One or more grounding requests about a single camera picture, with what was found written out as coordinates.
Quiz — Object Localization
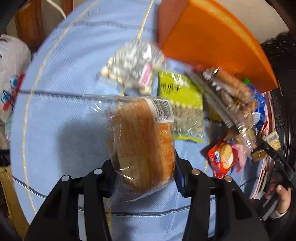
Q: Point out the bread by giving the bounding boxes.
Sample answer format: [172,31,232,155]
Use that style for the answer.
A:
[85,95,176,203]

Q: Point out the yellow green melon seed bag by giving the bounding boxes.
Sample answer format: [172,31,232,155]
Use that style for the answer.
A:
[159,70,205,142]

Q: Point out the blue snack bag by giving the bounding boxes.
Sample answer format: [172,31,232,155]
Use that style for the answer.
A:
[243,77,266,134]

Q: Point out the person right hand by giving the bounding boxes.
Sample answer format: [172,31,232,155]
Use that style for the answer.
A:
[265,182,292,219]

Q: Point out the pink cloth table edge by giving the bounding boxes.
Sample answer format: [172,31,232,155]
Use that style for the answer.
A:
[250,92,275,199]

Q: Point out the cracker pack yellow green label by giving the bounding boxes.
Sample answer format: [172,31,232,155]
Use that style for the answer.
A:
[263,131,281,151]

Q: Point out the red round cracker packet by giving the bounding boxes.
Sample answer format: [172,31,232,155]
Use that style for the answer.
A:
[207,141,234,179]

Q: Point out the pink cookie packet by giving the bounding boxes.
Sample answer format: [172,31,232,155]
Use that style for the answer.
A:
[231,143,248,174]

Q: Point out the blue checked tablecloth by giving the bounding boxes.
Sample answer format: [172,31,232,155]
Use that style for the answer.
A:
[10,0,269,241]

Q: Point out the brown pastry clear tray pack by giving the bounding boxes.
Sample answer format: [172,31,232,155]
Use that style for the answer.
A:
[187,67,258,151]

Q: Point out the peanut bag clear silver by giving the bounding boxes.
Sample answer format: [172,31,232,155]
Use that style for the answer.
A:
[98,39,166,95]

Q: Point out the dark carved wooden cabinet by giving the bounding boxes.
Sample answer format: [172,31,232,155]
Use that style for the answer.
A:
[261,32,295,167]

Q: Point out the orange cardboard box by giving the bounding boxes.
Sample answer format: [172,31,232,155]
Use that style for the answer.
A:
[158,0,278,92]

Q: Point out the white plastic shopping bag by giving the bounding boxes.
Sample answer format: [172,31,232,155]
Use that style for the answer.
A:
[1,34,31,122]

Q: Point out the carved wooden chair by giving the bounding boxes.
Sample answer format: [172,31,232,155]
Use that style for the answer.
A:
[14,0,74,52]

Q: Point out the white power cable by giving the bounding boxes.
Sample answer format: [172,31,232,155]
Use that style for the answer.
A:
[45,0,68,19]

